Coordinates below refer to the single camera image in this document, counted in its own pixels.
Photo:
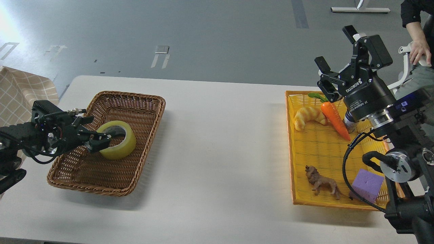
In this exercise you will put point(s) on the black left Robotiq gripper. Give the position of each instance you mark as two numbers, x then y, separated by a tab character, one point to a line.
64	132

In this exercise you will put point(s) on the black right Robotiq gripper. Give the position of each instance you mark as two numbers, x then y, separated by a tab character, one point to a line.
365	93

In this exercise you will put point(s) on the yellow tape roll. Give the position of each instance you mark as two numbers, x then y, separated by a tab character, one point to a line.
124	148

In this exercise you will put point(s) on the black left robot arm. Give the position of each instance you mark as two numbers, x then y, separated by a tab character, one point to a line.
26	137

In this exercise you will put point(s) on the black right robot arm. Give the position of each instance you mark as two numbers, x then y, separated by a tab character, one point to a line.
408	166

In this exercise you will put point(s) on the person's hand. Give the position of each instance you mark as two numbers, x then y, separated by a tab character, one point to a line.
420	53

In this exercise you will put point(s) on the brown wicker basket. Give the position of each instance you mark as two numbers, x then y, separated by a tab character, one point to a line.
83	171

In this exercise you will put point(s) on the toy orange carrot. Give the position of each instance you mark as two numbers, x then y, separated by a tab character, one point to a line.
331	113

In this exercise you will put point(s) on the small dark jar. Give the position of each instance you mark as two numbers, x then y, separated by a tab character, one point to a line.
349	124

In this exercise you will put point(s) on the white stand base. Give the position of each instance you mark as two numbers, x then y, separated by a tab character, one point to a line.
361	7

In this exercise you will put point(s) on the toy croissant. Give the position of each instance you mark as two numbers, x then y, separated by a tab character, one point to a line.
306	114

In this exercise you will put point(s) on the seated person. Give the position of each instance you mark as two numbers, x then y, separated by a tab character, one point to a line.
420	76

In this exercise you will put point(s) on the beige checkered cloth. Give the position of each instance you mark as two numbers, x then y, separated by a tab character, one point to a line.
18	91

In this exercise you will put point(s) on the brown toy lion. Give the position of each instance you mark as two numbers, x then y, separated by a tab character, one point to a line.
318	181

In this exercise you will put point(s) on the purple foam cube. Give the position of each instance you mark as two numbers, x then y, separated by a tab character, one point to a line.
367	185

